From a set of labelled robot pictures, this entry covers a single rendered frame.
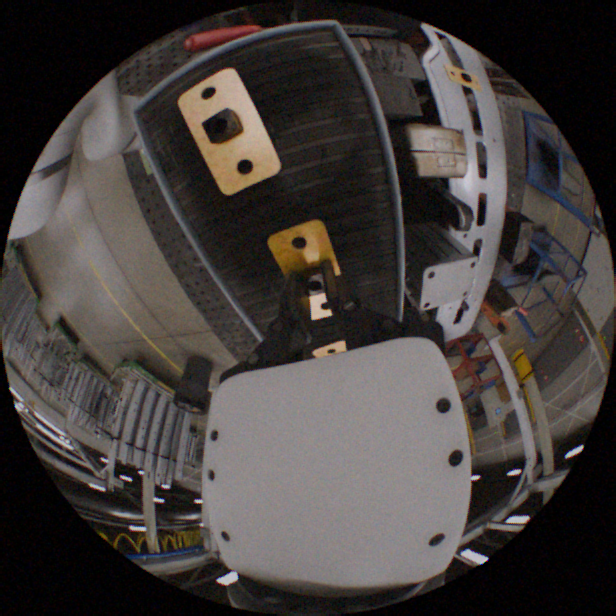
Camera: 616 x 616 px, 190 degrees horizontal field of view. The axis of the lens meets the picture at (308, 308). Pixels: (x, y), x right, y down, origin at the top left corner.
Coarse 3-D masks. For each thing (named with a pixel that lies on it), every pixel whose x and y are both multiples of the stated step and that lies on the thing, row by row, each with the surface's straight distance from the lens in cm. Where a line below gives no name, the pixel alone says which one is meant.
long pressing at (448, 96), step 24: (432, 48) 43; (456, 48) 50; (432, 72) 39; (480, 72) 51; (432, 96) 37; (456, 96) 41; (480, 96) 46; (456, 120) 39; (480, 120) 44; (504, 144) 50; (504, 168) 49; (456, 192) 38; (480, 192) 43; (504, 192) 49; (480, 264) 51; (480, 288) 58; (456, 312) 58; (456, 336) 70
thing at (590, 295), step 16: (592, 240) 816; (592, 256) 816; (608, 256) 809; (592, 272) 819; (608, 272) 811; (576, 288) 841; (592, 288) 823; (608, 288) 814; (592, 304) 830; (608, 304) 820; (592, 320) 838
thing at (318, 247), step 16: (304, 224) 13; (320, 224) 13; (272, 240) 13; (288, 240) 13; (320, 240) 13; (288, 256) 14; (304, 256) 14; (320, 256) 14; (304, 272) 14; (320, 272) 13; (336, 272) 14; (304, 288) 14; (320, 288) 14; (320, 304) 16
